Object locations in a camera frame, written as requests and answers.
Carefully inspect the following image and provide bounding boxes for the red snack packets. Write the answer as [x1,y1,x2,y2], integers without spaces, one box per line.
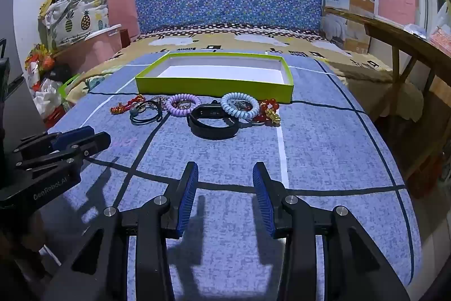
[23,43,59,92]

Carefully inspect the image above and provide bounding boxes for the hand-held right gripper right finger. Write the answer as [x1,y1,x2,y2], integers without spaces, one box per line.
[253,162,411,301]

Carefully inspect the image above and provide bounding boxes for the light blue spiral hair tie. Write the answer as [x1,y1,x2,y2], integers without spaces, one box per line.
[221,92,260,120]

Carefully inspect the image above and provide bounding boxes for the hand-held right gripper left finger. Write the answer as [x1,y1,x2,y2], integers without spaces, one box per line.
[42,161,200,301]

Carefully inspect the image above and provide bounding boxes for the green cardboard box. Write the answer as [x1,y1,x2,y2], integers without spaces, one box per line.
[136,52,294,105]

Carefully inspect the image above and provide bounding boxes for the blue grid blanket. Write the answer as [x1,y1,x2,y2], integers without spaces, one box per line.
[47,52,423,301]

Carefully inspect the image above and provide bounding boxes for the cardboard quilt box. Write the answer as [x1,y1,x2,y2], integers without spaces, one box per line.
[320,0,381,53]

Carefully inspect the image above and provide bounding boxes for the pink storage bin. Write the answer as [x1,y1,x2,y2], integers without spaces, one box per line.
[53,24,124,76]

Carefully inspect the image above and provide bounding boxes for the wooden bench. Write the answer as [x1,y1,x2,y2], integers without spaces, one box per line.
[324,6,451,182]

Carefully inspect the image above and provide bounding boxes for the pineapple print bag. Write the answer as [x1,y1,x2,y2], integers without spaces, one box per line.
[39,0,110,48]

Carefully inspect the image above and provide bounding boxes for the black hair tie teal bead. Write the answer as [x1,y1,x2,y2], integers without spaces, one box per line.
[130,99,163,126]

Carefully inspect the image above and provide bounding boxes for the black wristband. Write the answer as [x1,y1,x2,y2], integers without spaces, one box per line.
[187,100,240,139]

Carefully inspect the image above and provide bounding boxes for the red knotted cord charm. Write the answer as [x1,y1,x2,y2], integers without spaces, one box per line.
[110,94,146,115]

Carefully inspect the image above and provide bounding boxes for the purple spiral hair tie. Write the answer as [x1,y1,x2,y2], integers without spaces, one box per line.
[165,94,202,117]

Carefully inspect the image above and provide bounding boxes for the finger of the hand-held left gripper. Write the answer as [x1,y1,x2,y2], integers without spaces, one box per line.
[16,132,111,170]
[14,126,95,155]

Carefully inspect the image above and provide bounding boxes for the red bead bracelet gold charm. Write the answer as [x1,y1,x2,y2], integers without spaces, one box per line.
[252,97,282,128]

